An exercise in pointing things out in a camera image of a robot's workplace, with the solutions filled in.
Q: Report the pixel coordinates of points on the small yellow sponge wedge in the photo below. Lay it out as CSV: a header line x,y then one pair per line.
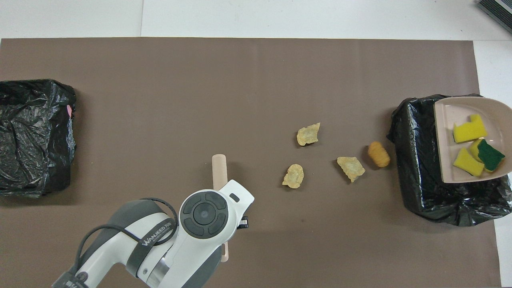
x,y
467,163

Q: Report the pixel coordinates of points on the orange brown sponge lump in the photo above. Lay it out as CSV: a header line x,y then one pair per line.
x,y
379,154

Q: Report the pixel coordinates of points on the pale beige sponge chunk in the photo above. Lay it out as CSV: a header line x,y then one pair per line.
x,y
293,176
351,167
308,135

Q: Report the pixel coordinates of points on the green and yellow sponge piece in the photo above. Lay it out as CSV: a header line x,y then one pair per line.
x,y
491,156

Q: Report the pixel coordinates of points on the bin lined with black bag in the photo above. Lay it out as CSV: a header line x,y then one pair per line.
x,y
36,136
416,168

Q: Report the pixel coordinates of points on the grey ribbed device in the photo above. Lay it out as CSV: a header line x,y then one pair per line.
x,y
500,10

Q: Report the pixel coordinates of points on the pink plastic dustpan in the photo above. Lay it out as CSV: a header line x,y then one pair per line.
x,y
448,136

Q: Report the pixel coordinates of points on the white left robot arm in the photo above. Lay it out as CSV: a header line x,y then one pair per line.
x,y
192,248

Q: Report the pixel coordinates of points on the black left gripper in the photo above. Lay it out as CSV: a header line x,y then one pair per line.
x,y
244,222

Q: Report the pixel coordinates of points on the large notched yellow sponge piece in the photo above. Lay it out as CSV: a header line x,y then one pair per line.
x,y
470,131

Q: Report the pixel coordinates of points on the pink brush with black bristles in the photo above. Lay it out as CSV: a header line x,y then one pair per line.
x,y
219,170

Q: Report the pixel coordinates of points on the brown table mat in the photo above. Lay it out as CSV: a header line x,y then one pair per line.
x,y
256,60

